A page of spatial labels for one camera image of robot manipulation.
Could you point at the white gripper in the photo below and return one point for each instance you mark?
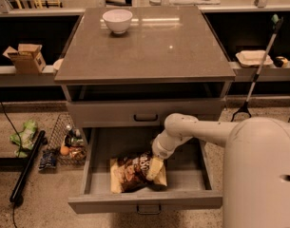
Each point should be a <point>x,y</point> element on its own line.
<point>160,151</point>

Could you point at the brown chip bag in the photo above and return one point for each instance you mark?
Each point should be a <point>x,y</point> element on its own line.
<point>128,174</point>

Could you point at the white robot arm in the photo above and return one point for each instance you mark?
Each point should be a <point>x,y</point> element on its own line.
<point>256,166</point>

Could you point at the open middle drawer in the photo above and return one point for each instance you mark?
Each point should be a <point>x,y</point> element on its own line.
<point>189,182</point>

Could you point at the closed top drawer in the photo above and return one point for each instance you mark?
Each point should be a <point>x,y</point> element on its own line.
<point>140,113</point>

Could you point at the grey drawer cabinet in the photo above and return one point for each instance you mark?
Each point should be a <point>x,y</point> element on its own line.
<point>167,53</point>

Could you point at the blue snack bag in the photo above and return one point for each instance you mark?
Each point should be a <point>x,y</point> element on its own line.
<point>49,159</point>

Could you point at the green snack bag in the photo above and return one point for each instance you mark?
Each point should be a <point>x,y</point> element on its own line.
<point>24,139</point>

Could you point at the bottle in basket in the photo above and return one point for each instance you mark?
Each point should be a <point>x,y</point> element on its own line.
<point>73,137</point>

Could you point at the orange fruit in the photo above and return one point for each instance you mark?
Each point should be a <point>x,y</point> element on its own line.
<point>64,151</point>

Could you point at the black pole left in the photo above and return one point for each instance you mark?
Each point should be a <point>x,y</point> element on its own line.
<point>16,195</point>

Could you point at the white takeout container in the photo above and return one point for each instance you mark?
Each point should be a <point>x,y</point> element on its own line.
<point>250,58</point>

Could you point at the white bowl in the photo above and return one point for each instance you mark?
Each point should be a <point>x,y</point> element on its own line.
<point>118,20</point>

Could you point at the yellow black tape measure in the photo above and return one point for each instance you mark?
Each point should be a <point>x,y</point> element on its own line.
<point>281,61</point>

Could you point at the cardboard box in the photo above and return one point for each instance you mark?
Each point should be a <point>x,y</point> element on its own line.
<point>27,59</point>

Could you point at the reacher grabber tool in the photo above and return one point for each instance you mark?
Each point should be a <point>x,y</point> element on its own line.
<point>277,22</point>

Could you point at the wire basket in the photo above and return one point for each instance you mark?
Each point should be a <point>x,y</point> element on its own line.
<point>77,155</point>

